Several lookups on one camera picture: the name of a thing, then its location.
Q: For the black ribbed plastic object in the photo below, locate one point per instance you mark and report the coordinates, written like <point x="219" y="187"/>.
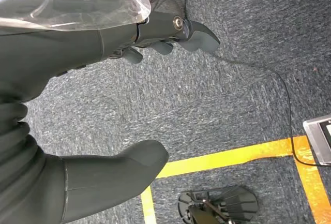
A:
<point x="232" y="203"/>

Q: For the clear plastic hand cover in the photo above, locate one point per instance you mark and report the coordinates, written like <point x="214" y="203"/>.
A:
<point x="78" y="6"/>

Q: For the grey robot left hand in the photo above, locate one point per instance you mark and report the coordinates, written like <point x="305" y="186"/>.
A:
<point x="64" y="49"/>

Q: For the yellow floor tape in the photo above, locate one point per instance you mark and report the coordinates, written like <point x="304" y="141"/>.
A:
<point x="219" y="159"/>

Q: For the silver floor socket box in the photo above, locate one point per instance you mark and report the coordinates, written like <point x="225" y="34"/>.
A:
<point x="317" y="140"/>

